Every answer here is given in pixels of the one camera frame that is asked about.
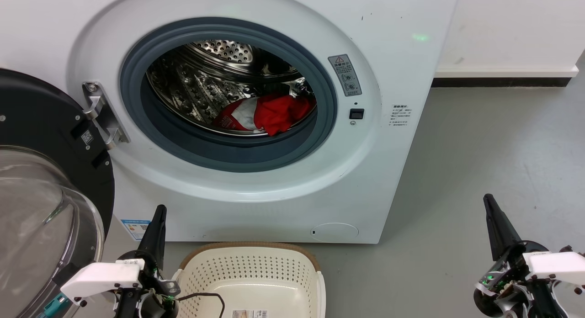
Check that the silver metal door hinge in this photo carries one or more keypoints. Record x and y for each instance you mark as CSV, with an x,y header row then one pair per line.
x,y
107,121

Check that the white and black baseboard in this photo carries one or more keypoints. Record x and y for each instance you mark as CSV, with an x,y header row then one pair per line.
x,y
502,76

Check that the cream plastic laundry basket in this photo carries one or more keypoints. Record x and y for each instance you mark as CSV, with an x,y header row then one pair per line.
x,y
256,272

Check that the white printed label sticker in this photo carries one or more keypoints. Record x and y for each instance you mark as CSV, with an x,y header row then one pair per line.
x,y
249,314

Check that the grey rubber door gasket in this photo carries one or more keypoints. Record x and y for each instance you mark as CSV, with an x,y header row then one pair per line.
x,y
228,156

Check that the black washer door with glass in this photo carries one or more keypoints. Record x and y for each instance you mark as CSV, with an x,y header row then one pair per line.
x,y
36,117

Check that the teal plastic connector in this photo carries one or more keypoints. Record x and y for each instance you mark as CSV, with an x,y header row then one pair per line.
x,y
55,305

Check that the grey warning sticker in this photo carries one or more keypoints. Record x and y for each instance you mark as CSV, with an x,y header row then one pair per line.
x,y
344,75

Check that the red and white garment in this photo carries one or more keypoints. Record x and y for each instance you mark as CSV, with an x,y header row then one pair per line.
x,y
283,112

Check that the blue energy label sticker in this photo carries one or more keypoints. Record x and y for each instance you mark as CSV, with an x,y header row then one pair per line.
x,y
135,229

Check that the stainless steel washing machine drum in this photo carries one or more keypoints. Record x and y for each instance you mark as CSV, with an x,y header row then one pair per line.
x,y
201,89

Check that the round white filter cover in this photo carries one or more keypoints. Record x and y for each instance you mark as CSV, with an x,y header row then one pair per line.
x,y
334,232

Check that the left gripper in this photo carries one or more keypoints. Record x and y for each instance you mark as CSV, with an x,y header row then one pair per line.
x,y
155,304

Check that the white front-load washing machine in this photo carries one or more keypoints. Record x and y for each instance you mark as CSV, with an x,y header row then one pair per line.
x,y
388,172

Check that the QR code sticker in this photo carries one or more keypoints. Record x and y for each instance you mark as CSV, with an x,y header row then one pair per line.
x,y
87,137

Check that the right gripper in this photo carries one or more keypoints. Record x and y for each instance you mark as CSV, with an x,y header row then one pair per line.
x,y
507,290

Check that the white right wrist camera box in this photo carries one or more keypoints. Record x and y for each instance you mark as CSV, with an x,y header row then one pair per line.
x,y
557,265

